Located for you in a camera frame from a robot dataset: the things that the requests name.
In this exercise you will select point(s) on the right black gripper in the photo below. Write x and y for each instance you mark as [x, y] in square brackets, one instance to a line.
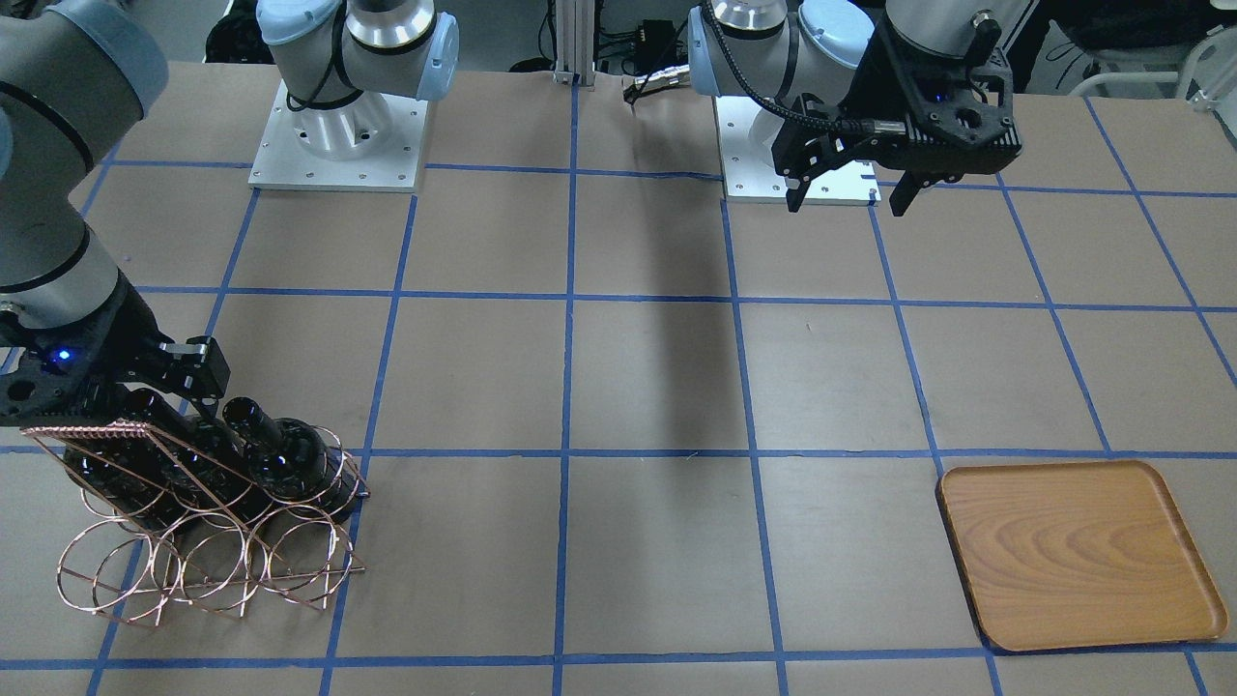
[193, 362]

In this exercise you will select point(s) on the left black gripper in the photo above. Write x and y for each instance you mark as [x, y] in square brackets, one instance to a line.
[877, 85]

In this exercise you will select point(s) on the dark wine bottle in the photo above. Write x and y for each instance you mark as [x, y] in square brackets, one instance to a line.
[129, 473]
[290, 460]
[202, 464]

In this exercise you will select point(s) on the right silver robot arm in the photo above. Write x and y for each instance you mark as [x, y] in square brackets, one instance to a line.
[356, 80]

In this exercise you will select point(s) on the wooden tray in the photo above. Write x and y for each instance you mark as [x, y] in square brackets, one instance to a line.
[1065, 555]

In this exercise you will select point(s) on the copper wire wine basket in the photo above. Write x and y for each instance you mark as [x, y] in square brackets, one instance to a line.
[208, 558]

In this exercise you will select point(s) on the aluminium frame post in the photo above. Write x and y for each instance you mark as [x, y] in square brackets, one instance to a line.
[574, 39]

